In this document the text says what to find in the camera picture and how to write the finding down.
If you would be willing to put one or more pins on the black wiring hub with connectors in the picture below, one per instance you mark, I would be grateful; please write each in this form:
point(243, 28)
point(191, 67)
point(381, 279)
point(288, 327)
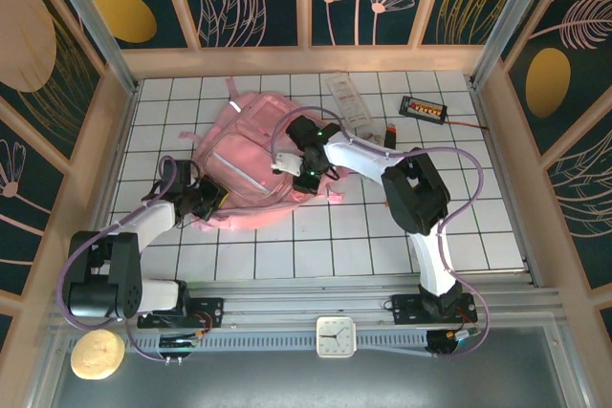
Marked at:
point(442, 343)
point(179, 343)

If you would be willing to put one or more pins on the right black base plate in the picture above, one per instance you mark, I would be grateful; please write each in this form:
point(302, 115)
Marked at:
point(404, 310)

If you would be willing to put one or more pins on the round beige bread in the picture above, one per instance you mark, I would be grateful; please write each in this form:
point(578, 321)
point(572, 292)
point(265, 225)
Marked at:
point(98, 355)

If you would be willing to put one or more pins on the aluminium mounting rail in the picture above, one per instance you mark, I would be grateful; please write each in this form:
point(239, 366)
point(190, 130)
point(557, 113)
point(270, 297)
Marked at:
point(306, 305)

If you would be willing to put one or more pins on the pink student backpack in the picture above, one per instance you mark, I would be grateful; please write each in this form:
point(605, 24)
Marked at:
point(248, 159)

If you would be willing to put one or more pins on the clear ruler pouch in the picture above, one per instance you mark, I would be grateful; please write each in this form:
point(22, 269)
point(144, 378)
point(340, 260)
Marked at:
point(349, 102)

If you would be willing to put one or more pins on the black battery connector board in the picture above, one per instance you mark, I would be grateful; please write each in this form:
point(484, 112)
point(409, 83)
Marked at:
point(423, 109)

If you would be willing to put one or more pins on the red black utility knife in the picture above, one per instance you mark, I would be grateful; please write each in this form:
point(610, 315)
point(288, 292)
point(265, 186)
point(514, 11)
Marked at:
point(392, 135)

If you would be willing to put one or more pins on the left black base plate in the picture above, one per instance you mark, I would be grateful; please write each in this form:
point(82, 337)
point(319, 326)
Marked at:
point(210, 312)

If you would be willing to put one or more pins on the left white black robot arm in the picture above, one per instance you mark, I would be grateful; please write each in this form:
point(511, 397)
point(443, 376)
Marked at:
point(153, 221)

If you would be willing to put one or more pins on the aluminium frame post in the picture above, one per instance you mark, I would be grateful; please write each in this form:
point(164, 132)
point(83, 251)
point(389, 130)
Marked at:
point(514, 21)
point(91, 26)

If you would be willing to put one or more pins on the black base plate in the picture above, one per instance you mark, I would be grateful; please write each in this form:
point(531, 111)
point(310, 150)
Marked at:
point(210, 312)
point(404, 310)

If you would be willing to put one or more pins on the white square clock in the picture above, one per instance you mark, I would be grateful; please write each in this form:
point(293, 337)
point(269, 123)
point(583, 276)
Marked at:
point(336, 336)

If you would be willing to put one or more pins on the aluminium side rail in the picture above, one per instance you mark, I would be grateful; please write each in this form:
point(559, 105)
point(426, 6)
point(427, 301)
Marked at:
point(499, 169)
point(123, 131)

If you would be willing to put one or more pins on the grey metal sheet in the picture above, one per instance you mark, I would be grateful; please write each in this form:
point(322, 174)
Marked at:
point(334, 384)

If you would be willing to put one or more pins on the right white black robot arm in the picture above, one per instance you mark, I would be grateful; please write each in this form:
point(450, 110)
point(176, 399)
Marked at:
point(363, 159)

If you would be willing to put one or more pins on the small clear plastic bag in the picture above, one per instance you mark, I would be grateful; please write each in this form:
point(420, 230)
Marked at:
point(372, 135)

